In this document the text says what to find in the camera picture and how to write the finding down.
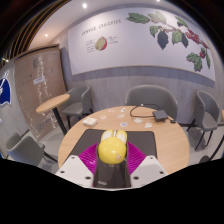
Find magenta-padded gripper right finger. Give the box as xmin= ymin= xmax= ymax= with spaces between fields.
xmin=124 ymin=141 xmax=169 ymax=188

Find wide grey armchair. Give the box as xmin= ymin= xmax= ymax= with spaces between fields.
xmin=124 ymin=84 xmax=179 ymax=122

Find small white box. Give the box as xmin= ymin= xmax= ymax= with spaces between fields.
xmin=82 ymin=116 xmax=98 ymax=128

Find brown perforated wall panel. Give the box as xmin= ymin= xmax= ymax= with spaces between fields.
xmin=13 ymin=45 xmax=68 ymax=141

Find ceiling spotlights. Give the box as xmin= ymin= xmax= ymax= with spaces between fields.
xmin=43 ymin=0 xmax=161 ymax=38

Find black mouse pad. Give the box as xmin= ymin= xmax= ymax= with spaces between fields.
xmin=66 ymin=128 xmax=158 ymax=189

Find flat black box device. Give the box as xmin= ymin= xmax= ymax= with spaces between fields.
xmin=152 ymin=109 xmax=169 ymax=122

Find black cable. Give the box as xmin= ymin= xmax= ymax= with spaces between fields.
xmin=129 ymin=103 xmax=172 ymax=122

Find blue wall sign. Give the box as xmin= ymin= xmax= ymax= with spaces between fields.
xmin=0 ymin=70 xmax=13 ymax=108

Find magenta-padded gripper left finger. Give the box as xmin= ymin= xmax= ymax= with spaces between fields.
xmin=54 ymin=142 xmax=101 ymax=188

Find grey chair with black legs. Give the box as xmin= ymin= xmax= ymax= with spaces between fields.
xmin=4 ymin=132 xmax=58 ymax=167
xmin=186 ymin=89 xmax=222 ymax=151
xmin=60 ymin=85 xmax=94 ymax=129

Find white botanical wall mural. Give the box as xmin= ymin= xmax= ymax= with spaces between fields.
xmin=67 ymin=7 xmax=217 ymax=82

